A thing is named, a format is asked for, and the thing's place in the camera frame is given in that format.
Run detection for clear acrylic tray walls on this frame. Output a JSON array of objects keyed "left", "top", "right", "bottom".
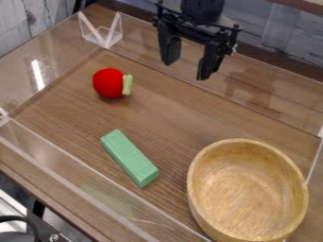
[{"left": 0, "top": 4, "right": 323, "bottom": 242}]

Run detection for clear acrylic corner bracket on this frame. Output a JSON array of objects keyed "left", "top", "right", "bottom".
[{"left": 78, "top": 11, "right": 123, "bottom": 49}]

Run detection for green rectangular block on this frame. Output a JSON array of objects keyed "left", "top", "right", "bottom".
[{"left": 102, "top": 130, "right": 160, "bottom": 188}]

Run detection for red plush fruit green leaf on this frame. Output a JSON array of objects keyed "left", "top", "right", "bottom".
[{"left": 92, "top": 68, "right": 134, "bottom": 98}]

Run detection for wooden bowl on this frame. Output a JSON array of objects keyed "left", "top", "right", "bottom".
[{"left": 187, "top": 138, "right": 310, "bottom": 242}]

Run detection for black table leg bracket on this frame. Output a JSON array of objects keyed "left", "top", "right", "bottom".
[{"left": 27, "top": 199, "right": 71, "bottom": 242}]

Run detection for black cable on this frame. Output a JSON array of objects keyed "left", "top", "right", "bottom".
[{"left": 0, "top": 215, "right": 35, "bottom": 242}]

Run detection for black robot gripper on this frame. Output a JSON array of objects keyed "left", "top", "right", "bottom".
[{"left": 154, "top": 0, "right": 243, "bottom": 80}]

